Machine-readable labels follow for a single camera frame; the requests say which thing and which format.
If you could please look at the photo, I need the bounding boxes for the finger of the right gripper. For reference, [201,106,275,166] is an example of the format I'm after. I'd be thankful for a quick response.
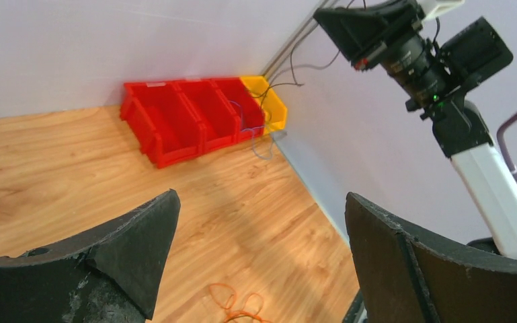
[313,7,419,62]

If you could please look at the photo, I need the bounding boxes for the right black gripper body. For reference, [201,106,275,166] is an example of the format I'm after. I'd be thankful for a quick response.
[352,1,424,71]

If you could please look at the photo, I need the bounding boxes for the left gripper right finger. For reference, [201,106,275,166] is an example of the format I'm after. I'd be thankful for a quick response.
[344,192,517,322]

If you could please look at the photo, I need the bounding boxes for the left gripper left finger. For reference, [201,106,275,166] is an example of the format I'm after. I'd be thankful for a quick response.
[0,190,181,322]

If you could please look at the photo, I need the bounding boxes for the orange wire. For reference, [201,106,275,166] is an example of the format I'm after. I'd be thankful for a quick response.
[208,283,272,323]

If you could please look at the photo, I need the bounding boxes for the yellow bin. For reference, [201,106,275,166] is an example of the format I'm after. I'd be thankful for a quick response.
[240,75,288,134]

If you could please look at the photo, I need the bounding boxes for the right red bin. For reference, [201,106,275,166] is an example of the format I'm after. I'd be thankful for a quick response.
[211,77,264,141]

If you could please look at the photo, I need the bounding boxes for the red bin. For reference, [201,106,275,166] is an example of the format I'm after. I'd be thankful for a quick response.
[211,77,264,141]
[174,80,240,153]
[120,81,206,168]

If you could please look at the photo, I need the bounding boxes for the left red bin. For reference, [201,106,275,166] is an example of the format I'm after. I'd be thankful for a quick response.
[120,81,206,168]

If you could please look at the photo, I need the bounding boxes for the middle red bin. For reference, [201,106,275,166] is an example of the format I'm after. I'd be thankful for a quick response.
[174,80,240,153]

